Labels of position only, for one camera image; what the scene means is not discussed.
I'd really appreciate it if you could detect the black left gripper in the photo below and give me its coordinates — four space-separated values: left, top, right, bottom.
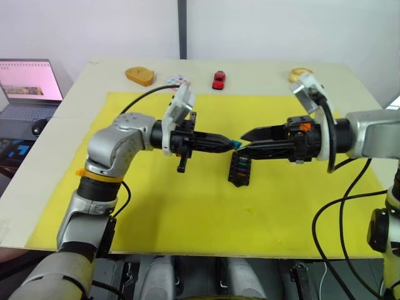
170 111 233 174

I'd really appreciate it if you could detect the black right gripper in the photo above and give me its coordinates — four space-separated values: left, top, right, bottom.
233 115 323 165

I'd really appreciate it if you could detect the black fuse box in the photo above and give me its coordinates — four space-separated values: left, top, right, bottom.
226 149 253 189

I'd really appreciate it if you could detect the black box with blue shapes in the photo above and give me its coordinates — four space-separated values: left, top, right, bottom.
0 137 36 168

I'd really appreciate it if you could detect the red toy car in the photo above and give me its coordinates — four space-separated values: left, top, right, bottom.
211 70 227 90

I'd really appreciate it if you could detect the round polka dot disc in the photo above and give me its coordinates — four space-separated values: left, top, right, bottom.
165 74 191 87

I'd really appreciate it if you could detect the yellow mat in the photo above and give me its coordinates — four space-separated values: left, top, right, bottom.
26 91 388 254

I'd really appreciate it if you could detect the tan toy bread slice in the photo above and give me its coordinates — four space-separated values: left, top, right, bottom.
124 66 156 88

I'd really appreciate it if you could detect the grey rounded shell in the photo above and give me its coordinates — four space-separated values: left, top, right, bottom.
139 256 176 300
224 257 266 300

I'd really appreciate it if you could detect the black computer mouse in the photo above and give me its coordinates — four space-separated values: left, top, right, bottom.
31 118 49 136

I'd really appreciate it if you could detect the grey laptop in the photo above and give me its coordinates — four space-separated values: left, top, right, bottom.
0 58 65 140

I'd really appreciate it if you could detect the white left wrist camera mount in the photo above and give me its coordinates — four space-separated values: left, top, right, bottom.
161 83 197 156

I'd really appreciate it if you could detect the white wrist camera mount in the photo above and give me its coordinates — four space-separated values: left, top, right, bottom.
161 83 197 156
289 72 338 162

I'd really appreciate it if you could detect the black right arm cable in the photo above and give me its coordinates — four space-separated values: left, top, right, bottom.
311 90 390 300

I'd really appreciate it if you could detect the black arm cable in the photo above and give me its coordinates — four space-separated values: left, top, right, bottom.
311 90 390 300
111 84 184 219

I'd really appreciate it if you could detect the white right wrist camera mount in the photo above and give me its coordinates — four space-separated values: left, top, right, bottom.
289 72 338 162

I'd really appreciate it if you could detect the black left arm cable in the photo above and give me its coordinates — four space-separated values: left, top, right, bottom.
111 84 184 219

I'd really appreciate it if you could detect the dark grey wall post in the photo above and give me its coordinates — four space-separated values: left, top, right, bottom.
177 0 188 60

